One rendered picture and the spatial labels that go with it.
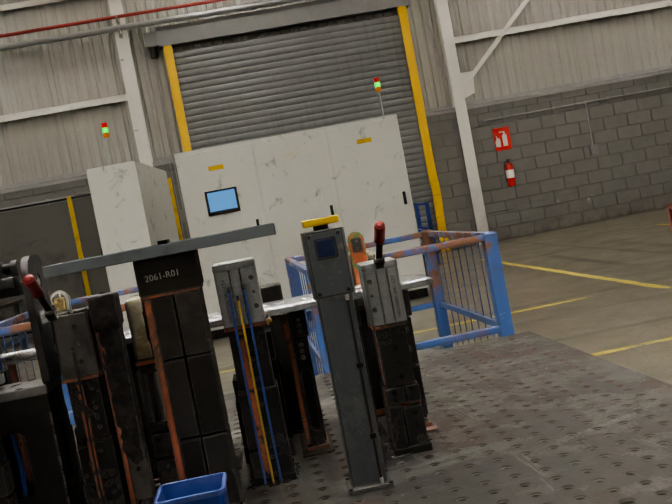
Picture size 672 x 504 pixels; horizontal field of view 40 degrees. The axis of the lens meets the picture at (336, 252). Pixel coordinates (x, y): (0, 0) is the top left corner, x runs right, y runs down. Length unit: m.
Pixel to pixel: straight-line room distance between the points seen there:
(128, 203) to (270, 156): 1.56
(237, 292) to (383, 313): 0.27
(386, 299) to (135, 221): 8.11
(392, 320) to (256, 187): 8.05
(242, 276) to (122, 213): 8.09
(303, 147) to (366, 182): 0.77
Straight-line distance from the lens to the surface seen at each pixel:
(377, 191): 9.81
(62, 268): 1.48
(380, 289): 1.66
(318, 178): 9.73
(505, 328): 3.79
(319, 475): 1.70
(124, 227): 9.71
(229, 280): 1.65
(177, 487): 1.52
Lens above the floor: 1.18
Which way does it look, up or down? 3 degrees down
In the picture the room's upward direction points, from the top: 11 degrees counter-clockwise
